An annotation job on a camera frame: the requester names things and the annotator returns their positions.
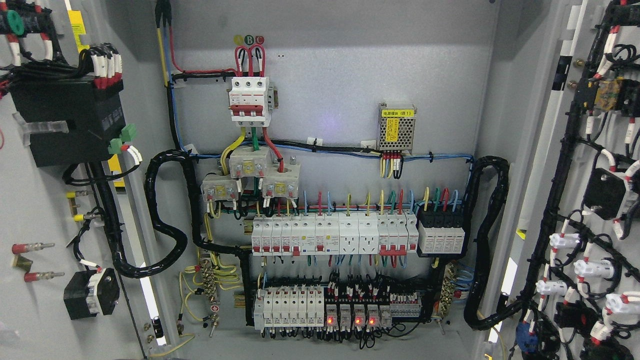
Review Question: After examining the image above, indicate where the grey cabinet door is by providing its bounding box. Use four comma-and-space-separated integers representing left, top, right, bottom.
0, 0, 178, 360
464, 0, 639, 360

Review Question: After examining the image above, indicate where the white breaker and socket row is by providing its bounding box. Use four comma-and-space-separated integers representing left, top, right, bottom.
251, 210, 419, 256

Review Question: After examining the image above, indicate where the grey current transformer middle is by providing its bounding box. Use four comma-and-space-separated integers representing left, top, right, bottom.
229, 145, 271, 179

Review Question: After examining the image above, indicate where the perforated metal power supply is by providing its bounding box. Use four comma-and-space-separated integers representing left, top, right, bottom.
376, 101, 417, 154

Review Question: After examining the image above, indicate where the grey current transformer left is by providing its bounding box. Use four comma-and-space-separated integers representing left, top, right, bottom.
201, 173, 240, 202

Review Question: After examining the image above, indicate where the three pole main breaker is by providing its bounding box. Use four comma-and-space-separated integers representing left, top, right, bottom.
228, 76, 276, 128

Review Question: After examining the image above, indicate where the lower relay terminal row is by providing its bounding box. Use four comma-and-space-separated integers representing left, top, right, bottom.
253, 274, 423, 335

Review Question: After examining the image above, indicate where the black surge protector block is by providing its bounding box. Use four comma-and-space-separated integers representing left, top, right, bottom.
417, 209, 467, 259

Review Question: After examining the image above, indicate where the brass ground bar left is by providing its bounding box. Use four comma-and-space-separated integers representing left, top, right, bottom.
199, 259, 219, 305

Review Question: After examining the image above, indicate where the brass ground bar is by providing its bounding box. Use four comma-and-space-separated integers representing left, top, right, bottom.
438, 262, 457, 319
199, 259, 219, 305

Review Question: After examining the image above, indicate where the brass ground bar right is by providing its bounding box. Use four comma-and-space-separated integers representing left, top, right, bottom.
438, 262, 457, 319

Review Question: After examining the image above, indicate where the black digital power meter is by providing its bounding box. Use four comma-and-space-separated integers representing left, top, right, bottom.
11, 76, 137, 167

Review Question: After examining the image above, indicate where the black corrugated cable loom left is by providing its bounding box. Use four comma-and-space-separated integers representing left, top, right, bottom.
90, 149, 256, 326

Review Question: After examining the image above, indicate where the black corrugated cable loom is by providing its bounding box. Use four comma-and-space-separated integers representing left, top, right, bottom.
90, 149, 256, 326
463, 155, 536, 331

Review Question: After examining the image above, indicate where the black corrugated cable loom right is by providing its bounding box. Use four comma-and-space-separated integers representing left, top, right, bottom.
463, 155, 536, 331

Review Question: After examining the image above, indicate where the black white rotary switch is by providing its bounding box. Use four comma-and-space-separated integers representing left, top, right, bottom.
63, 268, 120, 321

